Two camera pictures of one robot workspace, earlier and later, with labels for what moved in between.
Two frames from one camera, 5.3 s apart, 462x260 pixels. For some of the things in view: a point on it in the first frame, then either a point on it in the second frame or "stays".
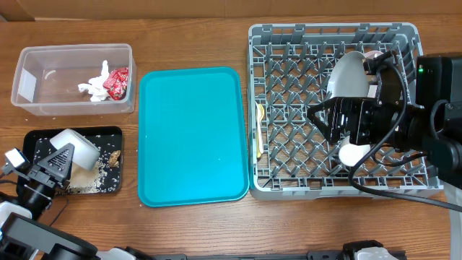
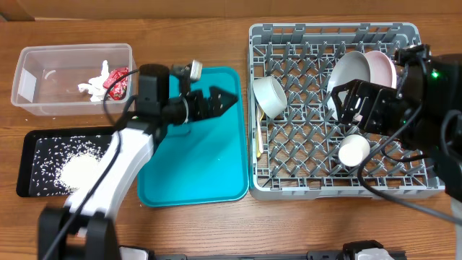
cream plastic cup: x=350 y=154 stays
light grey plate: x=348 y=78 stays
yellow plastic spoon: x=259 y=141 stays
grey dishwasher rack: x=289 y=69 stays
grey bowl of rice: x=84 y=154 -> x=269 y=96
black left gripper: x=45 y=167 -> x=214 y=107
